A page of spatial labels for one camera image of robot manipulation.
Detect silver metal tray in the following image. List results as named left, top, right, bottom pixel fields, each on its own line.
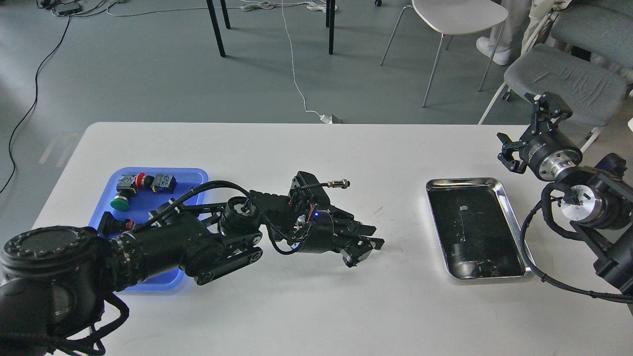
left=425, top=178, right=532, bottom=281

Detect black floor cable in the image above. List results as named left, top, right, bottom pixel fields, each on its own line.
left=0, top=0, right=107, bottom=194

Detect black table leg right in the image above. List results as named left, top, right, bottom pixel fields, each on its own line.
left=325, top=0, right=336, bottom=55

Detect red push button switch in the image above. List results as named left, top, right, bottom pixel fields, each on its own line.
left=116, top=172, right=155, bottom=191

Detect white shoe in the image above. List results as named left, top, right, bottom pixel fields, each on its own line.
left=476, top=37, right=512, bottom=66

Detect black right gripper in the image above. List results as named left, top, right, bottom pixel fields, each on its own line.
left=497, top=92, right=583, bottom=181

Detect black sleeved right arm cable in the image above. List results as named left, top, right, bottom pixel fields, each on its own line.
left=518, top=183, right=633, bottom=303

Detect white floor cable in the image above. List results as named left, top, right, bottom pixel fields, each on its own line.
left=106, top=0, right=343, bottom=124

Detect black push button switch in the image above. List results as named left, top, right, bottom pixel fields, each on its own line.
left=97, top=211, right=135, bottom=238

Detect green push button switch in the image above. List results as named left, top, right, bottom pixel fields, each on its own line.
left=109, top=189, right=132, bottom=212

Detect black table leg left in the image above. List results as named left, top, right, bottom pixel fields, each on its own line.
left=206, top=0, right=231, bottom=58

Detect black yellow contact block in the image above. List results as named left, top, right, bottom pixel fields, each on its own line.
left=150, top=174, right=177, bottom=194

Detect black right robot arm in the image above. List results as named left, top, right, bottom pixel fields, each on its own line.
left=497, top=92, right=633, bottom=304

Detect blue plastic tray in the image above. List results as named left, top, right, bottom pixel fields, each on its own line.
left=89, top=167, right=208, bottom=293

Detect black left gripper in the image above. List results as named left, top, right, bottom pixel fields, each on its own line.
left=296, top=210, right=385, bottom=267

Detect black table leg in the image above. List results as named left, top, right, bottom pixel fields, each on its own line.
left=325, top=0, right=336, bottom=55
left=206, top=0, right=231, bottom=58

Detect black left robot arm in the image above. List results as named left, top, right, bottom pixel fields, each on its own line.
left=1, top=171, right=384, bottom=356

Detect white chair metal legs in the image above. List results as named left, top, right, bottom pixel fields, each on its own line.
left=380, top=0, right=509, bottom=107

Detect grey upholstered chair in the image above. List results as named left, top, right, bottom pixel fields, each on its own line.
left=482, top=0, right=633, bottom=151

